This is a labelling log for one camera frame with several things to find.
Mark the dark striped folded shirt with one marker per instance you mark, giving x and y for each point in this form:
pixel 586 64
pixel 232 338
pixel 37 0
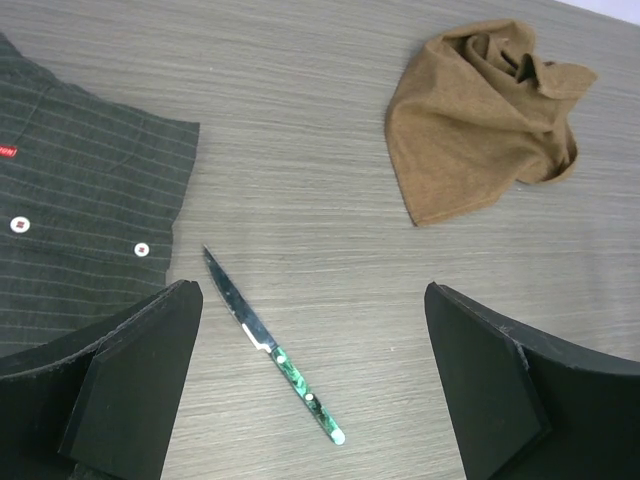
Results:
pixel 90 192

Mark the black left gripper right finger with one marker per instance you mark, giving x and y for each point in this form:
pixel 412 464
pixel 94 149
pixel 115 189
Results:
pixel 525 404

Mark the brown cloth napkin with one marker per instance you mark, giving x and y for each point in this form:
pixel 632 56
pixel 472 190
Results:
pixel 475 111

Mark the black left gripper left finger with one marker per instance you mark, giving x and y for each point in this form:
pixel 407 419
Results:
pixel 101 402

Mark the green handled knife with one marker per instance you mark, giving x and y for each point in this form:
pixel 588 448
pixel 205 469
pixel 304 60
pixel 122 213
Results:
pixel 262 340

